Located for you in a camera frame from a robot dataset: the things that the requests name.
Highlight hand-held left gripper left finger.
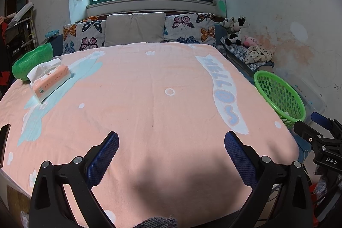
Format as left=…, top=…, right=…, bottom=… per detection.
left=31, top=131, right=120, bottom=228

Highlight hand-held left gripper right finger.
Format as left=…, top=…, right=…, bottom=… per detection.
left=224, top=131, right=314, bottom=228

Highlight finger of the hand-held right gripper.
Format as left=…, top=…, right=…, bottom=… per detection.
left=293, top=120, right=342, bottom=150
left=311, top=111, right=342, bottom=135

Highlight green mesh basket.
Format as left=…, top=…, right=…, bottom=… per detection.
left=253, top=70, right=306, bottom=129

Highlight pink printed blanket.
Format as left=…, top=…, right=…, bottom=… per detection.
left=0, top=42, right=300, bottom=228

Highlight patterned cream cloth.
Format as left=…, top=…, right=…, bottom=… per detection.
left=244, top=45, right=273, bottom=64

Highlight pink tissue pack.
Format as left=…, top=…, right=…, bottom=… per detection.
left=26, top=58, right=72, bottom=103

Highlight dark phone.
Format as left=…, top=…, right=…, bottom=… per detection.
left=0, top=123, right=11, bottom=168

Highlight pink plush toy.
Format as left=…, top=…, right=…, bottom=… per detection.
left=243, top=36, right=260, bottom=47

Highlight black white cow plush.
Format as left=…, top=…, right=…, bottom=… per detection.
left=224, top=16, right=249, bottom=46

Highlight green foam wrap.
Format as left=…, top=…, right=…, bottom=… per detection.
left=12, top=43, right=54, bottom=81

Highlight small butterfly print cushion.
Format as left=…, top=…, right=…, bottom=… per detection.
left=62, top=20, right=107, bottom=55

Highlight beige cushion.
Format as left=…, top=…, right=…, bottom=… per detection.
left=104, top=12, right=166, bottom=47

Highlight grey white plush toy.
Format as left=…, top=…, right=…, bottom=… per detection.
left=220, top=17, right=236, bottom=29

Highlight large butterfly print cushion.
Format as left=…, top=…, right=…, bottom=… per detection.
left=164, top=13, right=216, bottom=47

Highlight hanging orange red clothes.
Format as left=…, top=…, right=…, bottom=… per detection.
left=0, top=16, right=11, bottom=87

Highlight metal shelf rack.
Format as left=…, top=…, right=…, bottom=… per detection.
left=5, top=2, right=38, bottom=52

